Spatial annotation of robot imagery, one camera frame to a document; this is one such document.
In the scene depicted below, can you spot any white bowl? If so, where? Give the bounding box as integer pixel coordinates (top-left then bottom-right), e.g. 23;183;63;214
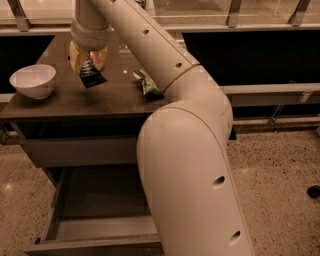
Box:
9;64;56;99

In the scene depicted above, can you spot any green chip bag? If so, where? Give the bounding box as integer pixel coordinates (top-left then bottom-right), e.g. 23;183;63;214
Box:
133;69;163;96

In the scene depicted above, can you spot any metal glass railing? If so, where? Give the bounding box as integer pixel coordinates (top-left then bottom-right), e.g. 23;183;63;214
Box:
0;0;320;33

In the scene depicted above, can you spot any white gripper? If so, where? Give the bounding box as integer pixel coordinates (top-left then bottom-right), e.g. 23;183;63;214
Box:
69;20;112;75

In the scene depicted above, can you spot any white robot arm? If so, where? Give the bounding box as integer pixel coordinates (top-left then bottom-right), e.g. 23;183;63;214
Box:
70;0;254;256

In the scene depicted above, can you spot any dark blueberry rxbar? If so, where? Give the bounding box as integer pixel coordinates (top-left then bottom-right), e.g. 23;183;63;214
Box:
80;59;107;88

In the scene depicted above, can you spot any closed top drawer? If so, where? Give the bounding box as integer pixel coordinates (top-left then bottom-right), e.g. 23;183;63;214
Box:
21;137;137;168

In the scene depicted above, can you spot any grey drawer cabinet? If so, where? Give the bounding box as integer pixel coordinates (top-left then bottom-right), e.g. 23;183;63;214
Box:
0;31;188;256

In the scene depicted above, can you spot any open middle drawer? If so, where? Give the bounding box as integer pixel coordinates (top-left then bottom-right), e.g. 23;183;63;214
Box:
24;164;164;256

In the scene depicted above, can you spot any small black floor object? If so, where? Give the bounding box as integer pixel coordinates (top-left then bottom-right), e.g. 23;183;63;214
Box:
307;185;320;199

